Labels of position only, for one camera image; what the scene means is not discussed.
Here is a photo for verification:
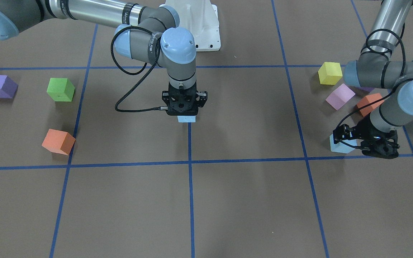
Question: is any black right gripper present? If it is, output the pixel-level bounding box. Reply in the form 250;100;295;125
162;83;199;116

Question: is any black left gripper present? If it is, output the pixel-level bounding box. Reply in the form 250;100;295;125
333;116;400;159

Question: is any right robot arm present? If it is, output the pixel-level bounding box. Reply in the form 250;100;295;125
0;0;208;116

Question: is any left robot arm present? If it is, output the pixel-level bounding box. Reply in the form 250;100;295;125
331;0;413;159

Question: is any pink lilac foam block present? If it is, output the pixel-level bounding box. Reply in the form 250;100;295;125
326;83;355;110

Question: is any orange foam block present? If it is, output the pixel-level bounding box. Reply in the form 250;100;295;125
42;129;76;155
357;93;384;117

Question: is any purple foam block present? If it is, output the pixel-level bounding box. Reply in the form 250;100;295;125
357;87;375;93
0;75;18;99

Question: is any yellow foam block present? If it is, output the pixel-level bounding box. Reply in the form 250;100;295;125
318;62;343;85

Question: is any green foam block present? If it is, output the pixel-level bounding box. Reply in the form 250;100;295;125
46;78;76;102

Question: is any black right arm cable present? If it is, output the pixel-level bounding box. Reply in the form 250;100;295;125
110;26;169;113

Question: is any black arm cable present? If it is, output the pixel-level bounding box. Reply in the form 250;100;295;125
336;29;406;135
110;26;169;113

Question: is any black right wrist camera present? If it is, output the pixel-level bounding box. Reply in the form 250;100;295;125
195;91;208;108

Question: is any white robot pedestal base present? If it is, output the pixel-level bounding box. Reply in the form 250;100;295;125
160;0;221;52

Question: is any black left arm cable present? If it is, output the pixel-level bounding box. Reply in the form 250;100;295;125
336;29;406;135

